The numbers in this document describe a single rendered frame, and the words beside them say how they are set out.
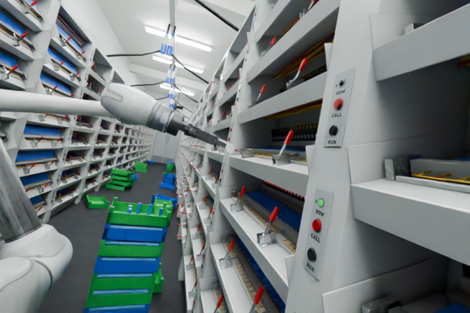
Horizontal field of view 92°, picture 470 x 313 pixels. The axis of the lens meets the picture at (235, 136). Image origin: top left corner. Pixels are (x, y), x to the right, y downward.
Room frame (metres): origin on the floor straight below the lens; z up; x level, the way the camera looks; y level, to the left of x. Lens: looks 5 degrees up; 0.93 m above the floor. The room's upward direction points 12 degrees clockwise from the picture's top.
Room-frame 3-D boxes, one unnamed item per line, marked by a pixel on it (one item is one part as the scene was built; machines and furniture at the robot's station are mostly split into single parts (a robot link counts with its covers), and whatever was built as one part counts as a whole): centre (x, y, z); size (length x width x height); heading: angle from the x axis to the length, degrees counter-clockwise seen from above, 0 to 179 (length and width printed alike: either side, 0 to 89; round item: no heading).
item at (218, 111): (1.73, 0.10, 0.87); 0.20 x 0.09 x 1.74; 104
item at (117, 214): (1.30, 0.43, 0.52); 0.30 x 0.20 x 0.08; 113
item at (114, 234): (1.30, 0.43, 0.44); 0.30 x 0.20 x 0.08; 113
